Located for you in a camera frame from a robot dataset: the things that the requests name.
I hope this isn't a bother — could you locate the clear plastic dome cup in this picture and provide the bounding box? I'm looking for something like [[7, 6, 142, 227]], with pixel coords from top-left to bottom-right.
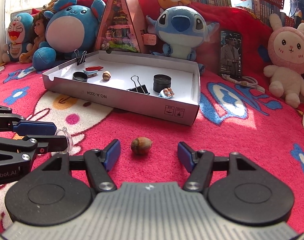
[[55, 127, 74, 154]]

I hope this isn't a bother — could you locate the brown hazelnut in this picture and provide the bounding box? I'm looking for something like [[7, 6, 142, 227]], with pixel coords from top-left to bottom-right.
[[102, 71, 111, 81], [130, 137, 153, 155]]

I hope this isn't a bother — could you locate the black round lid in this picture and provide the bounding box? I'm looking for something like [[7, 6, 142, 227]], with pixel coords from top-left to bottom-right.
[[154, 74, 172, 84], [153, 80, 171, 93], [72, 72, 88, 82]]

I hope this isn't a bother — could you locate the small blue food plate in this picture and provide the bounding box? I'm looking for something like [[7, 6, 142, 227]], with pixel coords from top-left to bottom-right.
[[159, 88, 174, 99]]

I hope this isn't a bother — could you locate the light blue hair clip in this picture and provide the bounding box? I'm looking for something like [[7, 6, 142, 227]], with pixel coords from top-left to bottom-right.
[[83, 70, 98, 77]]

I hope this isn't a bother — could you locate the red crayon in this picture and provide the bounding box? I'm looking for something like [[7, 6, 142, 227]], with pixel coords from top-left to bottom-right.
[[85, 66, 104, 72]]

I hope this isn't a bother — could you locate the pink cartoon fleece blanket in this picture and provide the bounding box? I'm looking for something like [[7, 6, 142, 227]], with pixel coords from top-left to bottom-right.
[[0, 0, 304, 233]]

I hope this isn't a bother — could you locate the white shallow cardboard box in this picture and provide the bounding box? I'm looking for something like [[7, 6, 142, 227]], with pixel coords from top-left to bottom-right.
[[43, 50, 200, 126]]

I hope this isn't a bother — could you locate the Doraemon plush toy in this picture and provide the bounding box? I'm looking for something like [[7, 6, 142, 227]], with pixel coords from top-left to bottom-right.
[[2, 12, 33, 63]]

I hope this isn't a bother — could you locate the black binder clip on box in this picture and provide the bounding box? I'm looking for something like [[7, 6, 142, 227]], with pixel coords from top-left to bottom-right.
[[74, 49, 87, 65]]

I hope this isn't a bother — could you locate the brown-haired doll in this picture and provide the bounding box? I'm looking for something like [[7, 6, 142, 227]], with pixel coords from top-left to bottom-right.
[[19, 11, 49, 63]]

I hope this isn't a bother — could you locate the round blue plush toy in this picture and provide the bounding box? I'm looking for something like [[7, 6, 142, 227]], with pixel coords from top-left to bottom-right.
[[32, 0, 105, 71]]

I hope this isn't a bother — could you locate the black smartphone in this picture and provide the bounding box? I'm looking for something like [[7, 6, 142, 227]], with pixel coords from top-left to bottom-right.
[[219, 30, 242, 79]]

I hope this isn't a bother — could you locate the pink triangular miniature house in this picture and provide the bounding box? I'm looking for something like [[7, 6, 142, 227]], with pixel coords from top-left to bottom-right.
[[95, 0, 157, 54]]

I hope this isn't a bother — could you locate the Stitch plush toy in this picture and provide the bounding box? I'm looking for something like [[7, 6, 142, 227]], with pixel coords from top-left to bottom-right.
[[146, 5, 220, 61]]

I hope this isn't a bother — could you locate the pink bunny plush toy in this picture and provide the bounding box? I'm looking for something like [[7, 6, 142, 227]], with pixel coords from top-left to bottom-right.
[[264, 14, 304, 108]]

